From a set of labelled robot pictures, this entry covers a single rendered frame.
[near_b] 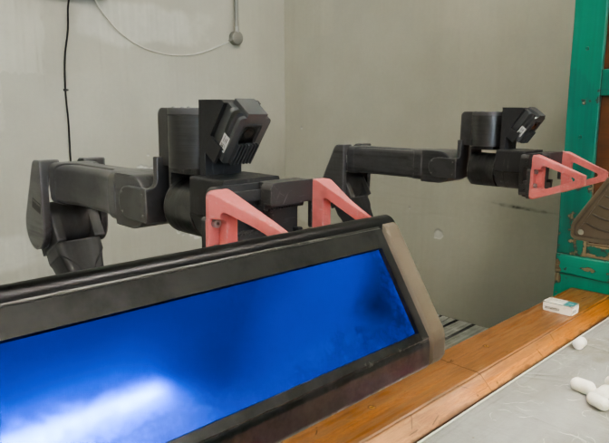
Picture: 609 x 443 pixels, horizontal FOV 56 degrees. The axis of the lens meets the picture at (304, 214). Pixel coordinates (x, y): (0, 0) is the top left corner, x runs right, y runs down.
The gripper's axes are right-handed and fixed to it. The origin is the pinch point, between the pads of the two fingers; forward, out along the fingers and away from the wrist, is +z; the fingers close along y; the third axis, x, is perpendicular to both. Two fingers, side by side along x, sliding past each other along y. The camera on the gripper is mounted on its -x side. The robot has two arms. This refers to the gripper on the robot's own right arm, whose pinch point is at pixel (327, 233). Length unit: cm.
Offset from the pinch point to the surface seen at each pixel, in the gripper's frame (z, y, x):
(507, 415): -2, 42, 33
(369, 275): 13.6, -11.9, -1.8
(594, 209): 11.2, 27.0, -0.2
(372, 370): 15.7, -14.3, 1.6
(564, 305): -11, 84, 29
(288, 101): -194, 181, -15
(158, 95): -197, 105, -16
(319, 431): -15.8, 16.6, 31.0
